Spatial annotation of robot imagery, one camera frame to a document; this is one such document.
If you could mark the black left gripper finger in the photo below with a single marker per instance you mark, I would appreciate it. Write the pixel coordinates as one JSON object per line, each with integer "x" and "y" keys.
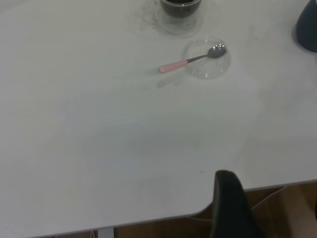
{"x": 230, "y": 205}

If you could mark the dark grey ceramic mug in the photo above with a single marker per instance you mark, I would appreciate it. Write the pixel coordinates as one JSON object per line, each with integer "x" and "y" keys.
{"x": 308, "y": 27}

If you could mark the clear round glass lid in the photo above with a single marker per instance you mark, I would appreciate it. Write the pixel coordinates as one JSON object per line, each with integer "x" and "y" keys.
{"x": 210, "y": 70}

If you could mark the white table leg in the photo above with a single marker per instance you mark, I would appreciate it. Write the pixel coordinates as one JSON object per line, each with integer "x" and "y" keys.
{"x": 106, "y": 233}

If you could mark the clear double-wall glass cup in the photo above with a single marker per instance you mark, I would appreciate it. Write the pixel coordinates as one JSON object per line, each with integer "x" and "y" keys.
{"x": 178, "y": 23}

